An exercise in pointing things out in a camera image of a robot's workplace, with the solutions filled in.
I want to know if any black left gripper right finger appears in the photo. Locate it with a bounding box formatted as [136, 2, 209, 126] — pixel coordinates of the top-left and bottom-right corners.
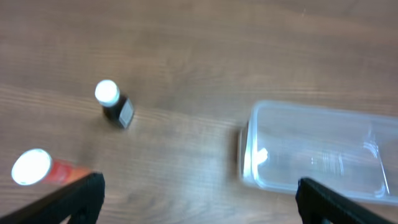
[295, 177, 392, 224]

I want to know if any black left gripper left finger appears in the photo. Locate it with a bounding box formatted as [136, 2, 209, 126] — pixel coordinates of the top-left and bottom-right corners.
[1, 172, 105, 223]

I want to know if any orange tube with white cap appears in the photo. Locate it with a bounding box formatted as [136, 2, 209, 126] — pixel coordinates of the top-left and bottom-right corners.
[11, 149, 92, 185]

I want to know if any dark bottle with white cap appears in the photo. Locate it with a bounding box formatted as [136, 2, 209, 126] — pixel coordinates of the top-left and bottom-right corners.
[95, 80, 134, 129]

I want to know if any clear plastic container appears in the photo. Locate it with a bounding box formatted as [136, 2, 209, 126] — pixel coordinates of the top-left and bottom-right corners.
[238, 101, 397, 205]

